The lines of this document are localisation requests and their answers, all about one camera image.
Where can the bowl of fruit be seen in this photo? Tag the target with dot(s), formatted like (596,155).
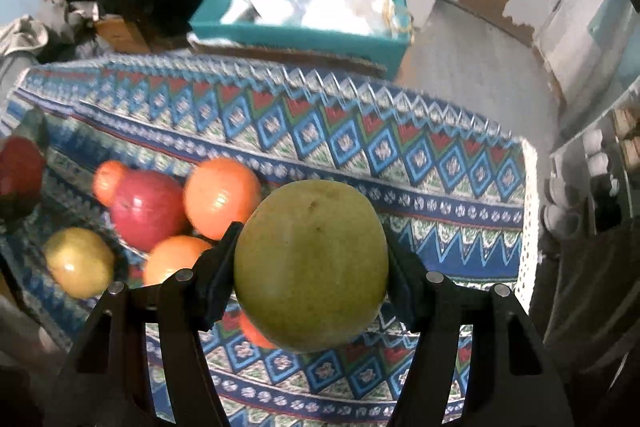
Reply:
(75,209)

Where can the large red apple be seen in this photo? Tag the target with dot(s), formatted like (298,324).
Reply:
(147,209)

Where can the clear plastic bag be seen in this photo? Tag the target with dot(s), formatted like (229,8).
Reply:
(350,2)

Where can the patterned blue tablecloth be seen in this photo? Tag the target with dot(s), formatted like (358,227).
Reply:
(350,147)

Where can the white shelf unit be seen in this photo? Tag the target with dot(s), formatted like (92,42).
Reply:
(615,187)

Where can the large yellow-green pear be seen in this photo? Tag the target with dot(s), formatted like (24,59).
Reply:
(310,267)

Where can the large orange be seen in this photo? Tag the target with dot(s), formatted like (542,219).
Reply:
(222,199)

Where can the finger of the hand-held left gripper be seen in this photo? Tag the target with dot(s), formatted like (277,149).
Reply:
(15,209)
(34,127)

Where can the white board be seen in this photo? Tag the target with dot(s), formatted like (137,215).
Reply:
(570,22)

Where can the teal box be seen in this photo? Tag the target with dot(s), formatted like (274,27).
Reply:
(300,39)

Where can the small orange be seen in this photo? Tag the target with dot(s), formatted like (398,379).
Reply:
(106,182)

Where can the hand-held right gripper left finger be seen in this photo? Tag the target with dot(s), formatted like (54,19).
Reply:
(220,277)

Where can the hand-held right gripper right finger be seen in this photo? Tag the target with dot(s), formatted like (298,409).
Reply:
(402,287)

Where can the yellow-green apple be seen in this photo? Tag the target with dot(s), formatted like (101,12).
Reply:
(80,263)

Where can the group of white bottles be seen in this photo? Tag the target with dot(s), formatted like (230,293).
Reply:
(595,152)

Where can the brown cardboard box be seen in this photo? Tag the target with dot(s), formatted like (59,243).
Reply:
(120,36)

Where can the grey cloth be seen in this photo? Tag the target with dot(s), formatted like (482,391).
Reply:
(25,37)

